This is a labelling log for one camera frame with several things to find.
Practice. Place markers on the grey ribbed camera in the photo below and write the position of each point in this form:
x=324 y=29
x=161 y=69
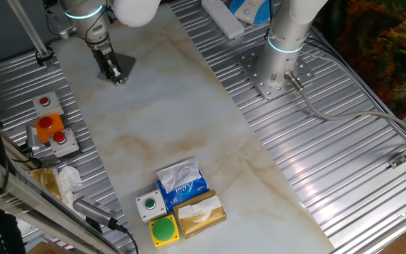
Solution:
x=93 y=210

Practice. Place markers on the pole base bracket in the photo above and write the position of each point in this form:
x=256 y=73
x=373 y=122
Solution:
x=44 y=56

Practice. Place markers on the blue white device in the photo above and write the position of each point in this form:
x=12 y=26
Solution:
x=249 y=10

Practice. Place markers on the green button yellow box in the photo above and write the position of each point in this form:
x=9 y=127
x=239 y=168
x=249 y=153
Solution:
x=163 y=230

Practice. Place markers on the red button grey box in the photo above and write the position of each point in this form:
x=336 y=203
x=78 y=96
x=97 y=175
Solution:
x=46 y=103
x=63 y=143

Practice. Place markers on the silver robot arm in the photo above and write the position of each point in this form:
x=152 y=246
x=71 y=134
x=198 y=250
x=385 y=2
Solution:
x=284 y=35

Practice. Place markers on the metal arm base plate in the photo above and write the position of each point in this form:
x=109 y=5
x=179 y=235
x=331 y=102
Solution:
x=256 y=75

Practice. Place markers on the crumpled gold tissue pack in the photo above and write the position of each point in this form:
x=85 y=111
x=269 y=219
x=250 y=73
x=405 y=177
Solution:
x=48 y=180

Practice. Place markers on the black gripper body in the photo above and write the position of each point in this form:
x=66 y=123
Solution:
x=105 y=58

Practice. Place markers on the aluminium frame beam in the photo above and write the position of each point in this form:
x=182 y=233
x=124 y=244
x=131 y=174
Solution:
x=30 y=197

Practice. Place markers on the silver digital scale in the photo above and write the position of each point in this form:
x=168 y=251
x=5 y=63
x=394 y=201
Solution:
x=127 y=61

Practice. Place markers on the colourful patterned cloth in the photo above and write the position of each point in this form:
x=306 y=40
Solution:
x=382 y=42

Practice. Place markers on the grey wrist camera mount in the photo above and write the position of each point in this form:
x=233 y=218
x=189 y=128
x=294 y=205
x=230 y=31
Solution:
x=59 y=24

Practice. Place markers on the crumpled white tissue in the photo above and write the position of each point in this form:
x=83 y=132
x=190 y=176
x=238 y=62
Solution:
x=69 y=180

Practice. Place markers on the red button orange box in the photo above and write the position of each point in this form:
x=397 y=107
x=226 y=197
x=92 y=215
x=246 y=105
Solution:
x=48 y=127

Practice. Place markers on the marble pattern slab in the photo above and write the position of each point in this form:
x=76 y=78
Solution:
x=175 y=123

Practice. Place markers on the white power strip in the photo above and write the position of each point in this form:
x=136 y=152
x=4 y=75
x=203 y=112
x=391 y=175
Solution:
x=222 y=17

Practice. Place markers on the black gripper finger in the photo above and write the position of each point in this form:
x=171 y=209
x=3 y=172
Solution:
x=120 y=74
x=113 y=77

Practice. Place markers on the green button white box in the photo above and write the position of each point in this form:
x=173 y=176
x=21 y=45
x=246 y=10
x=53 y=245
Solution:
x=150 y=204

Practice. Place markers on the blue tissue pack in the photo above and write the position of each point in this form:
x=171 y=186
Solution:
x=185 y=192

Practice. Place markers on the brown cardboard box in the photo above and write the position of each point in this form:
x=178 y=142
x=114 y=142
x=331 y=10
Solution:
x=48 y=248

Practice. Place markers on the aluminium pole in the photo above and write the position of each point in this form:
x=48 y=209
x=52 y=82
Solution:
x=26 y=26

